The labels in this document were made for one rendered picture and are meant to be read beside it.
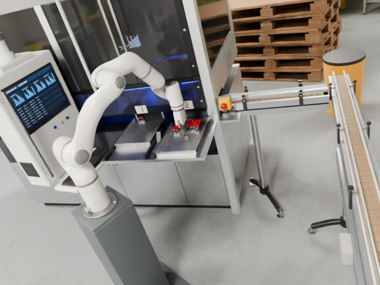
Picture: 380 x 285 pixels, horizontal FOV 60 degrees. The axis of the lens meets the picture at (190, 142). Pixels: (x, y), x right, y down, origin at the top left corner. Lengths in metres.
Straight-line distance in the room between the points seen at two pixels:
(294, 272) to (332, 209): 0.62
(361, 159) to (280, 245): 1.06
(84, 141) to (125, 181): 1.30
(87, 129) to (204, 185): 1.25
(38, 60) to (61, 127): 0.45
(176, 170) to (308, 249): 1.09
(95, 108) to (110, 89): 0.12
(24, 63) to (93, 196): 0.94
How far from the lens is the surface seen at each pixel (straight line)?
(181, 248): 2.61
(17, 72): 2.19
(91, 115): 1.61
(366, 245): 1.31
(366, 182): 1.55
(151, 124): 2.37
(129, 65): 1.70
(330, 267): 2.39
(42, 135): 2.26
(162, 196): 2.79
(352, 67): 3.48
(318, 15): 4.28
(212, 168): 2.44
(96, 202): 1.76
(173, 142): 2.07
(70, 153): 1.56
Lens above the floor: 1.95
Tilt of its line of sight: 32 degrees down
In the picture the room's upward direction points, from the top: 16 degrees counter-clockwise
